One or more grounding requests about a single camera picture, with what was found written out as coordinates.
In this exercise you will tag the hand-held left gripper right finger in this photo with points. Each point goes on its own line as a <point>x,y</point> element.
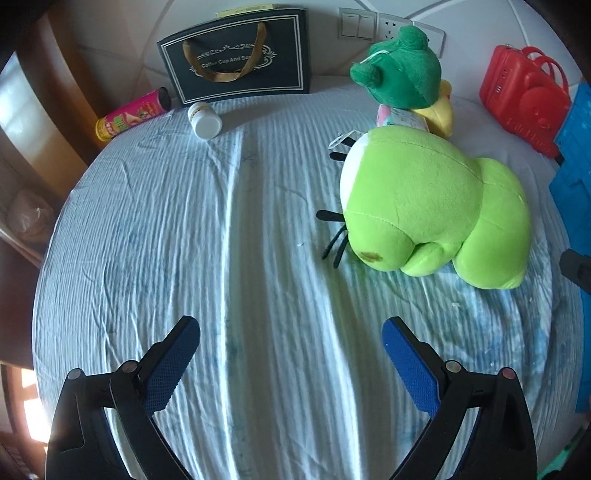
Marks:
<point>411,369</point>

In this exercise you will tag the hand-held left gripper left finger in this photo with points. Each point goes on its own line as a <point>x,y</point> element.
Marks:
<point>168,369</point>

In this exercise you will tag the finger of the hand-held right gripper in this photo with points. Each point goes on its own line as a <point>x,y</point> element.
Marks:
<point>578,272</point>

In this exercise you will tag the blue plastic basket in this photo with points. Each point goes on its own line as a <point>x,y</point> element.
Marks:
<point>575,152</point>

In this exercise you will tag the light blue striped bed sheet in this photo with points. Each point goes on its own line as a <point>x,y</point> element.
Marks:
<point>231,277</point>

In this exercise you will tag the lime green plush frog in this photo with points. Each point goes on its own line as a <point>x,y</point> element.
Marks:
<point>429,207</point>

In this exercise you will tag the red plastic carry case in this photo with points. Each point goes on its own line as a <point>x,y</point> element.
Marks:
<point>524,101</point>

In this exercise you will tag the clear plastic bag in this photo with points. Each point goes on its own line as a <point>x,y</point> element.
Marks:
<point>30,217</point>

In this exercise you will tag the yellow plush toy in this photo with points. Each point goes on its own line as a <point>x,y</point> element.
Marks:
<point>441,113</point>

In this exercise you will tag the pastel plush toy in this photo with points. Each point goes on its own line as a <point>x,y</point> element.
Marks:
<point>399,117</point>

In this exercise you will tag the white pill bottle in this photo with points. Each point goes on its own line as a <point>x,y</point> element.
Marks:
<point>204,120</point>

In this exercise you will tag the pink potato chip can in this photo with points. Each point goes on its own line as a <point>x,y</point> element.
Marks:
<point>131,115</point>

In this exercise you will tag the dark green plush toy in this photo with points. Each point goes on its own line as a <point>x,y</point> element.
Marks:
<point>401,69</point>

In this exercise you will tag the wooden bedside cabinet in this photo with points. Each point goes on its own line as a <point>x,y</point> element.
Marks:
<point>46,92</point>

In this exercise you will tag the black paper gift bag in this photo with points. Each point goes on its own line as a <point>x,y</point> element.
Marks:
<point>240,60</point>

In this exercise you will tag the white wall plate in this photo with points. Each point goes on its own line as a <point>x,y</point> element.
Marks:
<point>434,39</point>

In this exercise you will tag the white wall socket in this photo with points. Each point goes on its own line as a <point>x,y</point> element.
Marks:
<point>392,28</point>

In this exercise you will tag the double wall light switch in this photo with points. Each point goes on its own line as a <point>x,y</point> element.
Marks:
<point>358,24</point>

